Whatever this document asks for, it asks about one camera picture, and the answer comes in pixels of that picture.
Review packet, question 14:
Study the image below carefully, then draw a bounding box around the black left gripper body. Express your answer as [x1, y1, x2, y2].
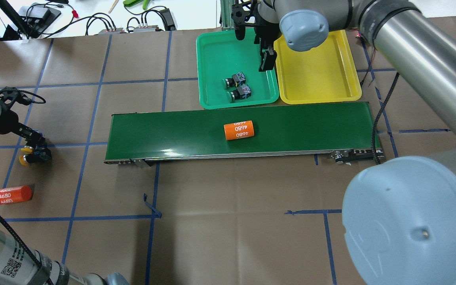
[0, 88, 30, 137]

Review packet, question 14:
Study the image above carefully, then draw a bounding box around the black braided cable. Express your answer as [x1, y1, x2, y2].
[370, 71, 401, 165]

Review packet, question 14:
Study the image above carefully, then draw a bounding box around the yellow push button front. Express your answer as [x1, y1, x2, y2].
[18, 148, 52, 166]

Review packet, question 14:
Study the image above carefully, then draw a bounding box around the yellow push button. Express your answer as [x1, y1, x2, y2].
[18, 148, 52, 166]
[20, 146, 34, 155]

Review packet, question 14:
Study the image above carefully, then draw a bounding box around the black power adapter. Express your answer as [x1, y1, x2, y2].
[159, 8, 176, 31]

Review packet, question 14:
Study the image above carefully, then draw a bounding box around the yellow plastic tray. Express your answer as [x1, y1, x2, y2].
[274, 30, 362, 105]

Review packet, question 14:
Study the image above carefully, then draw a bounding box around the aluminium frame post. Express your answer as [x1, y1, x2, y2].
[220, 0, 235, 31]

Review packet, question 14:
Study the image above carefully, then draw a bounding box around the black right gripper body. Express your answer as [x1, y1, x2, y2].
[231, 0, 281, 45]

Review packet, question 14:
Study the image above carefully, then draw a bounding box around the green plastic tray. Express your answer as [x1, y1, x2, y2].
[196, 28, 280, 110]

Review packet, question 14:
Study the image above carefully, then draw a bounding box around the green handled reach grabber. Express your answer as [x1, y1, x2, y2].
[123, 0, 152, 11]

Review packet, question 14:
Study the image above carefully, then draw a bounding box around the orange cylinder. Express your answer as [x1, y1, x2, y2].
[0, 185, 33, 205]
[223, 120, 255, 141]

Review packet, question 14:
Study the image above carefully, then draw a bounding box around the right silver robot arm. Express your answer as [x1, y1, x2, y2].
[202, 0, 456, 285]

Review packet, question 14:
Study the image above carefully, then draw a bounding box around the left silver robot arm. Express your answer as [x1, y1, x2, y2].
[0, 87, 128, 285]

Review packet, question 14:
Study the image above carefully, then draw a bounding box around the green conveyor belt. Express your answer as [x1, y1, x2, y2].
[104, 102, 385, 165]

